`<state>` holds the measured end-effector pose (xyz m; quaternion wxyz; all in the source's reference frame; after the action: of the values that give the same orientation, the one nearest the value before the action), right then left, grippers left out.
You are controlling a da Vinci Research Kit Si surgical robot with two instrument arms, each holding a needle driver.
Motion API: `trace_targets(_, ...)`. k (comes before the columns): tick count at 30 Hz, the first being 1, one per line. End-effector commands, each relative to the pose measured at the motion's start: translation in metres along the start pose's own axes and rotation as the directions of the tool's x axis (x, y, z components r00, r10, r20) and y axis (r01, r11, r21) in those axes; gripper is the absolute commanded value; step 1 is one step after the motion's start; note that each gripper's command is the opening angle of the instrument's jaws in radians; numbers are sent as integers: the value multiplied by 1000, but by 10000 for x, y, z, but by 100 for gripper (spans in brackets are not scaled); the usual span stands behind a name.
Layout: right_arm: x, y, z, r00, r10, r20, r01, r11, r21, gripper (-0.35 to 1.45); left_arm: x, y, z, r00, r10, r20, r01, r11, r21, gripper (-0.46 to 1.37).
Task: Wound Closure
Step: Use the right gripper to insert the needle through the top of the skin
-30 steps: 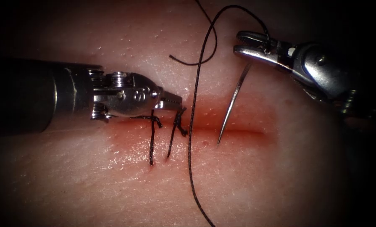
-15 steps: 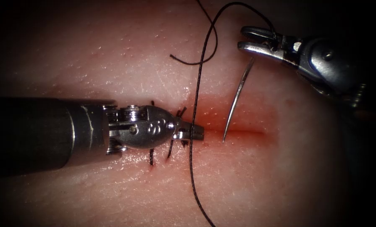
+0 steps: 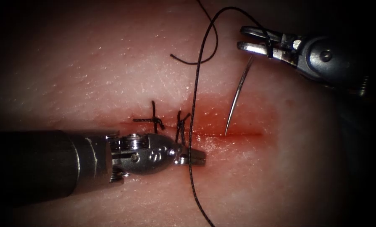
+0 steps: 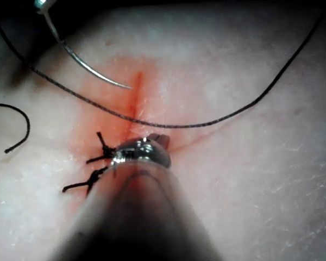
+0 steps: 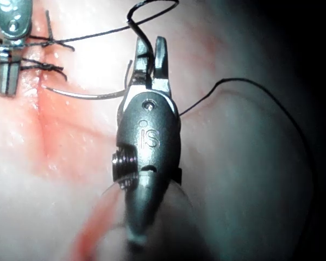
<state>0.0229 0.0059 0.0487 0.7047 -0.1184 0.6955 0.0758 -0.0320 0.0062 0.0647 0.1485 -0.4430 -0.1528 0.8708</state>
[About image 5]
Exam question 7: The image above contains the left arm needle driver jaw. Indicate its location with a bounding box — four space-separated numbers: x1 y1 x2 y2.
8 43 21 97
0 45 9 96

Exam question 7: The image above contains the tissue pad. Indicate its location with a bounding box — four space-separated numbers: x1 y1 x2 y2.
0 0 326 261

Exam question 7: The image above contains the black stitching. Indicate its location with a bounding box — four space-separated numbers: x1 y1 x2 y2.
21 10 76 82

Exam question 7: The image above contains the black thread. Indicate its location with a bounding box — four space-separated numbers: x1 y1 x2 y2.
0 0 319 191

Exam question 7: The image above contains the right arm needle driver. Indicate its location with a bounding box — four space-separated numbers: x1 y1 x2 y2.
111 83 183 189

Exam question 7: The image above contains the right arm needle driver jaw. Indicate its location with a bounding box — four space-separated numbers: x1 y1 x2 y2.
153 35 172 94
129 36 155 88

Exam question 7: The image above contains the curved steel needle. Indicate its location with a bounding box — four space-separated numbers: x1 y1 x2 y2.
41 59 134 101

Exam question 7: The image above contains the left arm needle driver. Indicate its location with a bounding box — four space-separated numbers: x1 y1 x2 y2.
0 0 34 47

